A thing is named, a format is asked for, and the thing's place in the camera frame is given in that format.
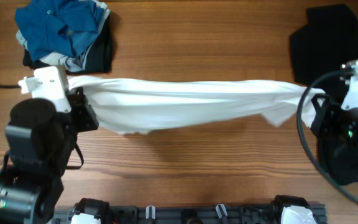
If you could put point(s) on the black garment right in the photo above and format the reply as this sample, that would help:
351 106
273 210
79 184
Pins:
328 40

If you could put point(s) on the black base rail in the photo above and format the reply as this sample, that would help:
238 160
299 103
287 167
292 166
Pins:
282 209

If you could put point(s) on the blue polo shirt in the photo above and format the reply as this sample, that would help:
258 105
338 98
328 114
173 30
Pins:
63 26

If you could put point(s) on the black folded garment left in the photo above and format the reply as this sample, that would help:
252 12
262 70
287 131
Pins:
99 54

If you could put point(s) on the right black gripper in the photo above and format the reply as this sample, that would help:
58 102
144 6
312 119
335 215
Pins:
327 114

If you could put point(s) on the white t-shirt black print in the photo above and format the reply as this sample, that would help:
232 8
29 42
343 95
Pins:
129 106

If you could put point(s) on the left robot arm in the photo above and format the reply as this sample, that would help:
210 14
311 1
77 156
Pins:
41 140

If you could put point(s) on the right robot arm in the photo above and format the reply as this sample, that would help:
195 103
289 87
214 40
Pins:
339 157

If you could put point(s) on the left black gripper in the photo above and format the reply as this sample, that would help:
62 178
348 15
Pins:
81 109

